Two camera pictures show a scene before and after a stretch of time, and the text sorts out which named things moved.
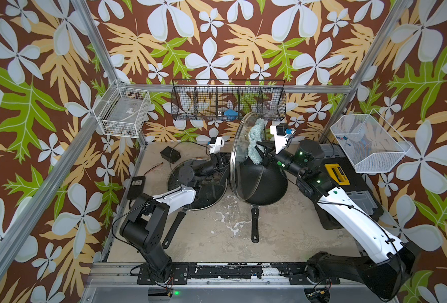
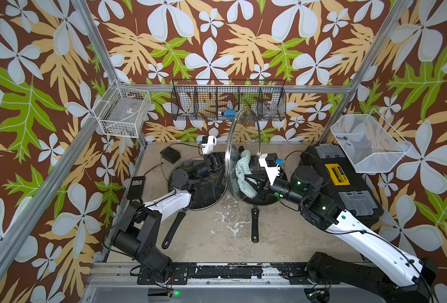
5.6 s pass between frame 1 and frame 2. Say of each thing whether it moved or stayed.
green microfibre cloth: moved
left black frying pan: stayed
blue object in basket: stayed
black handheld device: stayed
